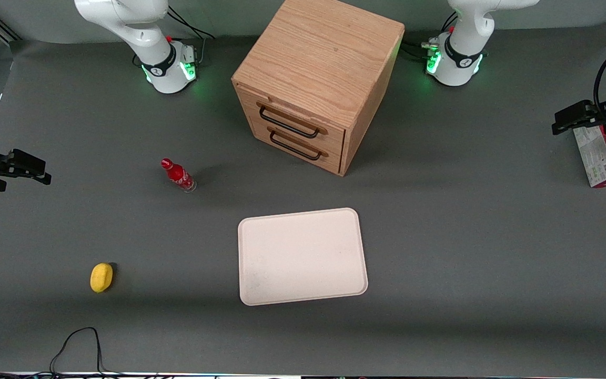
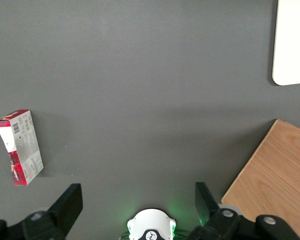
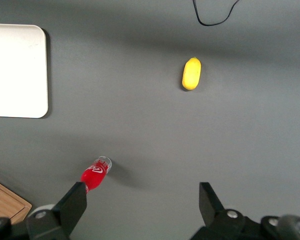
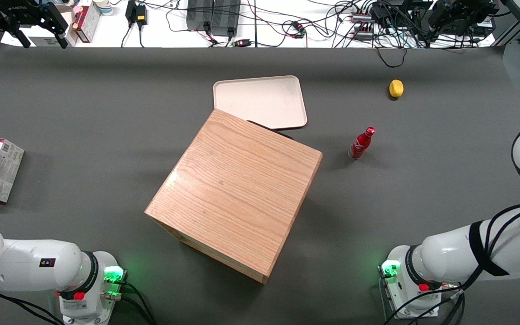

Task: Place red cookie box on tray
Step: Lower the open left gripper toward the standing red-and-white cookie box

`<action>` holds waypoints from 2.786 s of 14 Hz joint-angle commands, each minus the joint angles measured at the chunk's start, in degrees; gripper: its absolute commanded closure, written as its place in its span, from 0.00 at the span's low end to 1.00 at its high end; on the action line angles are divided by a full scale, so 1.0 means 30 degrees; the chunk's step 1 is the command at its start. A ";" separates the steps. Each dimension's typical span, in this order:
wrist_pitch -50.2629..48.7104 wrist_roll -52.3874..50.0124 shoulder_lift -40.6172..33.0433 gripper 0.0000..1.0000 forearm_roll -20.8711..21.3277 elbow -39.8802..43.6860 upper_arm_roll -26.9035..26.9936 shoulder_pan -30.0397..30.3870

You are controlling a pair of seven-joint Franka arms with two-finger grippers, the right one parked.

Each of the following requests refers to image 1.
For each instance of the yellow lemon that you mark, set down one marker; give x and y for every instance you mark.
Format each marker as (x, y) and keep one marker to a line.
(101, 277)

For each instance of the dark grey table mat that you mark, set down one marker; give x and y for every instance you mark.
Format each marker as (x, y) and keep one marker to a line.
(440, 263)

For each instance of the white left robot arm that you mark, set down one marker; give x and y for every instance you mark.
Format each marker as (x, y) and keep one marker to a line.
(466, 31)

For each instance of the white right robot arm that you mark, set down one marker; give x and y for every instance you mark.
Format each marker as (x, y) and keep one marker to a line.
(140, 31)

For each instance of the red cookie box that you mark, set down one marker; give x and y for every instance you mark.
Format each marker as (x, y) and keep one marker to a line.
(600, 158)

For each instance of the beige plastic tray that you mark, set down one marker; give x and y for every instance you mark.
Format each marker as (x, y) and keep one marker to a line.
(303, 258)

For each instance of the red cola bottle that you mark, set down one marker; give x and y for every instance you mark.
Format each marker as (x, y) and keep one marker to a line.
(178, 175)

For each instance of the aluminium frame rail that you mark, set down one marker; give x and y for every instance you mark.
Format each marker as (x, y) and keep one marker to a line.
(2, 25)

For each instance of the light wooden drawer cabinet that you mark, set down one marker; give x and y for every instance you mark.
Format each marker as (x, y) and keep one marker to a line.
(319, 58)

